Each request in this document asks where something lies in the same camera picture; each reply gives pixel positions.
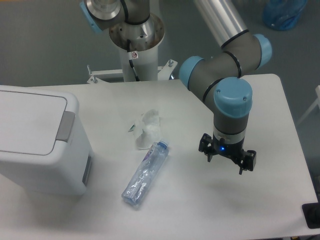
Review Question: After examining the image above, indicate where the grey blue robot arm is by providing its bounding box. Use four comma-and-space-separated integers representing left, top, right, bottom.
80, 0, 272, 171

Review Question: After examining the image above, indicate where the clear plastic water bottle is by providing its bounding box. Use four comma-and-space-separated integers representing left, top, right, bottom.
121, 139, 169, 207

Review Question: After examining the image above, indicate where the blue water jug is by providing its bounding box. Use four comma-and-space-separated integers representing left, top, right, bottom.
262, 0, 308, 31

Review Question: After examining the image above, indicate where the white push-top trash can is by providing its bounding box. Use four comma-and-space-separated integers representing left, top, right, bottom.
0, 85, 93, 195

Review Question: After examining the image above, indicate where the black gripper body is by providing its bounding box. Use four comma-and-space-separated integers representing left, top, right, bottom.
209, 131, 245, 160

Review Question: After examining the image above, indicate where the black clamp at table edge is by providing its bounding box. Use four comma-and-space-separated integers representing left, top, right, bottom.
302, 202, 320, 229

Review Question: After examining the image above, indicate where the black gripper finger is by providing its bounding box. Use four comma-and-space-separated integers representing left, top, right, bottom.
231, 149, 257, 175
198, 133, 214, 162

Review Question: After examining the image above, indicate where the white chair frame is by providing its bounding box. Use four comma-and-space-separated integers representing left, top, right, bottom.
297, 85, 320, 126

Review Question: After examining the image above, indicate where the crumpled white plastic wrapper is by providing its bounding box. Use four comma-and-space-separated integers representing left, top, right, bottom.
128, 109, 162, 150

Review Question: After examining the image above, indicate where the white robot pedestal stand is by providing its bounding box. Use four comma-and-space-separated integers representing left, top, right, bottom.
87, 13, 178, 84

